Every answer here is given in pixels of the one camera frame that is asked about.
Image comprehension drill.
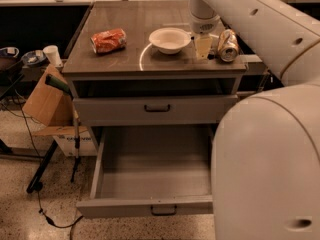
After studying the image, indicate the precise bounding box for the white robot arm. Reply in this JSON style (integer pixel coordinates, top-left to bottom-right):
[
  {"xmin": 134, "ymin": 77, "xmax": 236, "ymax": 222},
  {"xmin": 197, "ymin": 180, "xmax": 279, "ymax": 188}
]
[{"xmin": 190, "ymin": 0, "xmax": 320, "ymax": 240}]

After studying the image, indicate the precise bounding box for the grey drawer cabinet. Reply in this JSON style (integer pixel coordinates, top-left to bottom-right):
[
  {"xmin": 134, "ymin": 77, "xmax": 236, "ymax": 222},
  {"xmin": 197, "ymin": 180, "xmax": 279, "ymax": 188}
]
[{"xmin": 63, "ymin": 0, "xmax": 246, "ymax": 144}]

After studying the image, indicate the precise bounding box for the closed grey top drawer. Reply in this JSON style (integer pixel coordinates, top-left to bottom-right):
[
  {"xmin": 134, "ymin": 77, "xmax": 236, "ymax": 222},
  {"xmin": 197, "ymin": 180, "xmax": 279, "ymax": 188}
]
[{"xmin": 74, "ymin": 95, "xmax": 238, "ymax": 126}]

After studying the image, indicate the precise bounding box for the open grey middle drawer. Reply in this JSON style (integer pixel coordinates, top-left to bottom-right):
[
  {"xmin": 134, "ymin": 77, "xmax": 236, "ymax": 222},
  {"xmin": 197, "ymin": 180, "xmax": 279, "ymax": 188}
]
[{"xmin": 77, "ymin": 125, "xmax": 213, "ymax": 218}]

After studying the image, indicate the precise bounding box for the crushed gold soda can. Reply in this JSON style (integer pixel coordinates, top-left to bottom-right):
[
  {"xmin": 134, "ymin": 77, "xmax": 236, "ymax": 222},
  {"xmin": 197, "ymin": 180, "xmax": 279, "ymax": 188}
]
[{"xmin": 218, "ymin": 29, "xmax": 239, "ymax": 62}]

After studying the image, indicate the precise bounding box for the white paper bowl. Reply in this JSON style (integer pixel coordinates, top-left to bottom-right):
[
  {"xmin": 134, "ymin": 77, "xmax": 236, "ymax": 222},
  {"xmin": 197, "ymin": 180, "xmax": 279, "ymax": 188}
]
[{"xmin": 149, "ymin": 27, "xmax": 191, "ymax": 55}]

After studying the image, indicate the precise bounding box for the crushed orange soda can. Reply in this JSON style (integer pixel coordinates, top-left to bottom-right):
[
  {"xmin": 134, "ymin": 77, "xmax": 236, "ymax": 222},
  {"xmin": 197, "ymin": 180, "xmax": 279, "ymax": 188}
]
[{"xmin": 90, "ymin": 28, "xmax": 127, "ymax": 54}]

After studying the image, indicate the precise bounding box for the white paper cup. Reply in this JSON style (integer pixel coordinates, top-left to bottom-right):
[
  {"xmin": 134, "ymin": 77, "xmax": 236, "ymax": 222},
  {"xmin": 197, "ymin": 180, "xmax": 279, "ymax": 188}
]
[{"xmin": 43, "ymin": 45, "xmax": 63, "ymax": 68}]

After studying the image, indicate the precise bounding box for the brown cardboard box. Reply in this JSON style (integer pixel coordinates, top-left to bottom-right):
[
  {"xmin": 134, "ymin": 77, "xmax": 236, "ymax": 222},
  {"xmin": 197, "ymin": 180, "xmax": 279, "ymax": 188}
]
[{"xmin": 22, "ymin": 63, "xmax": 98, "ymax": 158}]

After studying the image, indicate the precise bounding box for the blue bowl with item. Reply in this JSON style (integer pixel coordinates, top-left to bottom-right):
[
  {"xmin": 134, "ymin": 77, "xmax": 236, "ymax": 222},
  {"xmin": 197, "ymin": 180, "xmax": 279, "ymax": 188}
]
[{"xmin": 22, "ymin": 50, "xmax": 47, "ymax": 67}]

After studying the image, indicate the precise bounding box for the black table leg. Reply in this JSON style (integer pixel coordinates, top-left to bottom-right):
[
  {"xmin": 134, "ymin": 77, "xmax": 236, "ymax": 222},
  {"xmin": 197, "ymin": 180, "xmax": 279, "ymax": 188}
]
[{"xmin": 26, "ymin": 141, "xmax": 58, "ymax": 194}]

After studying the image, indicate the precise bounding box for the green handled grabber tool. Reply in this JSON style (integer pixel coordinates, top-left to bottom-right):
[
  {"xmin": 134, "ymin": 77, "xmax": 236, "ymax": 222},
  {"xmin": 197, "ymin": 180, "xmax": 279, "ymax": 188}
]
[{"xmin": 45, "ymin": 74, "xmax": 82, "ymax": 184}]

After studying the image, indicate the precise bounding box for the black floor cable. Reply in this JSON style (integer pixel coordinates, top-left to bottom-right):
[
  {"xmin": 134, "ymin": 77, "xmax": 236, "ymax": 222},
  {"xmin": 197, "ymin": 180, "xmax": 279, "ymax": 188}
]
[{"xmin": 11, "ymin": 95, "xmax": 84, "ymax": 240}]

